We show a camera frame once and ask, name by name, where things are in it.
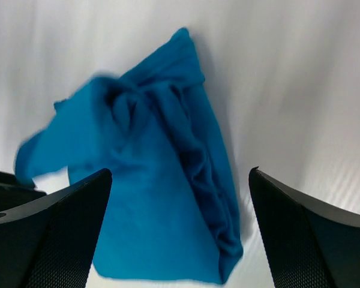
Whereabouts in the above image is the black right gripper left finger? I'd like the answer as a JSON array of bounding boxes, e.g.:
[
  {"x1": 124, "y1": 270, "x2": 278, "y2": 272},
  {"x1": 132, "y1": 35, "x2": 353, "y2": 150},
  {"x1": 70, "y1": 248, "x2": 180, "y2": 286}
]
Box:
[{"x1": 0, "y1": 169, "x2": 112, "y2": 287}]

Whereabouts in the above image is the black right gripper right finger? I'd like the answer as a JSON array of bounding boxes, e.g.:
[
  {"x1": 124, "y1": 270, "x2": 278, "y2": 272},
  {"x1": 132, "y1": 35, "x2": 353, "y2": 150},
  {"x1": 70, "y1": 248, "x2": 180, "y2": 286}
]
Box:
[{"x1": 248, "y1": 167, "x2": 360, "y2": 287}]

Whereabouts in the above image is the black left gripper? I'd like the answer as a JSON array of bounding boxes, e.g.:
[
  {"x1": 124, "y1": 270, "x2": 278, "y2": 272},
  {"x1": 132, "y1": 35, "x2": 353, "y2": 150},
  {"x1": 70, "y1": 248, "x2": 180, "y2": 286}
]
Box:
[{"x1": 0, "y1": 172, "x2": 46, "y2": 212}]

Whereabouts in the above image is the bright blue t-shirt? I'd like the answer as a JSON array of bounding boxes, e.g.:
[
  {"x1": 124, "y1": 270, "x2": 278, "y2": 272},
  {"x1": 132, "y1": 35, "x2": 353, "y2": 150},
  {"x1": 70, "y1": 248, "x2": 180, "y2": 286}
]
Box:
[{"x1": 14, "y1": 28, "x2": 243, "y2": 284}]

